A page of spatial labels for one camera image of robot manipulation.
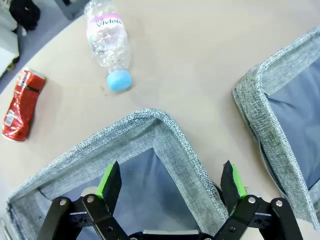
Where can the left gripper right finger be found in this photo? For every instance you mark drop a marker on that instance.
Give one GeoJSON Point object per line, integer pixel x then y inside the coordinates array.
{"type": "Point", "coordinates": [228, 187]}

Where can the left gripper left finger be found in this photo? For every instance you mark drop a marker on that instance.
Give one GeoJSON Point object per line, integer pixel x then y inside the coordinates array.
{"type": "Point", "coordinates": [110, 185]}

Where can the clear bottle pink label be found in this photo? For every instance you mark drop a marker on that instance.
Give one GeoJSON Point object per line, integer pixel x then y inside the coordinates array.
{"type": "Point", "coordinates": [107, 45]}

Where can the grey fabric basket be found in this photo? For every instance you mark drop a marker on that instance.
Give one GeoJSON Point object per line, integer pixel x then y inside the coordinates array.
{"type": "Point", "coordinates": [262, 112]}
{"type": "Point", "coordinates": [175, 140]}

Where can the crushed red can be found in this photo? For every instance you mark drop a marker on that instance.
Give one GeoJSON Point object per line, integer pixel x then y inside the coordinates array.
{"type": "Point", "coordinates": [22, 105]}

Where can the white cabinet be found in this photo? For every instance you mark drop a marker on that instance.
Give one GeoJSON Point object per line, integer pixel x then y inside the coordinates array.
{"type": "Point", "coordinates": [7, 42]}

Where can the black backpack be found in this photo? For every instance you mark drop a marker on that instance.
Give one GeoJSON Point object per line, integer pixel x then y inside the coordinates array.
{"type": "Point", "coordinates": [25, 12]}

